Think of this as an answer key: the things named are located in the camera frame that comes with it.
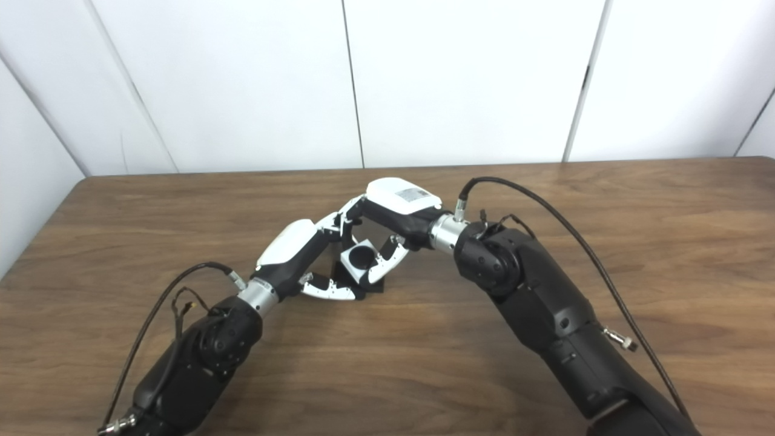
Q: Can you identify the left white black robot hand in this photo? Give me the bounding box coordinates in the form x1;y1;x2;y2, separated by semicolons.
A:
251;209;358;302

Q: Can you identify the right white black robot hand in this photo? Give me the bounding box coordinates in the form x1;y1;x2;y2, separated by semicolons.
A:
336;177;452;285

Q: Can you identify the white square piece with hole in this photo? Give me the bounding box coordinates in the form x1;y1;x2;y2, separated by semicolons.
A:
340;240;382;284

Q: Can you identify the black peg with square base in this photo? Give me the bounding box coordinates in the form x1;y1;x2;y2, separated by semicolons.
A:
330;245;386;300

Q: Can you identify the thin black wrist wire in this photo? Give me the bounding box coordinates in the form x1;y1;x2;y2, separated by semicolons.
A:
478;209;536;240
171;287;210;340

